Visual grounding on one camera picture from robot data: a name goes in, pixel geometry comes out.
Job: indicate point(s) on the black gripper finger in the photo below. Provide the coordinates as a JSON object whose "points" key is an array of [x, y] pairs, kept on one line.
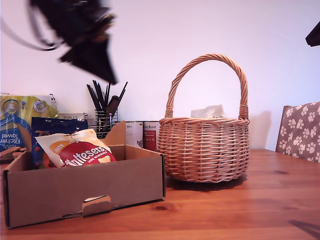
{"points": [[106, 57], [314, 37], [82, 61]]}

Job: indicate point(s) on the blue Terry's mini eggs bag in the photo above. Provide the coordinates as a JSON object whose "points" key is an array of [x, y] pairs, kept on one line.
{"points": [[40, 125]]}

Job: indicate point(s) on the red white Maltesers bag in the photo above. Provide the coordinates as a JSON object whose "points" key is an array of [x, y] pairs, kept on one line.
{"points": [[82, 155]]}

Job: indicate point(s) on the white Galaxy egg bag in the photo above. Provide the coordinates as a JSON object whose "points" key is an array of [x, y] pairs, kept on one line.
{"points": [[207, 111]]}

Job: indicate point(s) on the white Porlex box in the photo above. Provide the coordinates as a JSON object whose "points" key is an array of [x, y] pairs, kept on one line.
{"points": [[72, 116]]}

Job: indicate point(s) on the brown cardboard box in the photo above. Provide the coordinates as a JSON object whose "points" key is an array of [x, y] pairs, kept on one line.
{"points": [[75, 190]]}

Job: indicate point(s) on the black chopstick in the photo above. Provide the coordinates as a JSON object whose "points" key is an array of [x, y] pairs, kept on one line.
{"points": [[97, 91], [123, 91], [108, 92], [91, 94]]}

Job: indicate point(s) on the kitchen towel pack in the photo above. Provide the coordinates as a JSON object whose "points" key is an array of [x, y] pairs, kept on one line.
{"points": [[12, 120]]}

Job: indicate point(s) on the red and white tin can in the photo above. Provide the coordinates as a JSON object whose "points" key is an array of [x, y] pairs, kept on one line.
{"points": [[151, 137]]}

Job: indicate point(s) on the cork coaster stack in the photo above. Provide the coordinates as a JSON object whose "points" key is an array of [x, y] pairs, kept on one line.
{"points": [[23, 149]]}

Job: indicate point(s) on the round cork coaster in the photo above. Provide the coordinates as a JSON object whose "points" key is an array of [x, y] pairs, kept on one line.
{"points": [[8, 153]]}

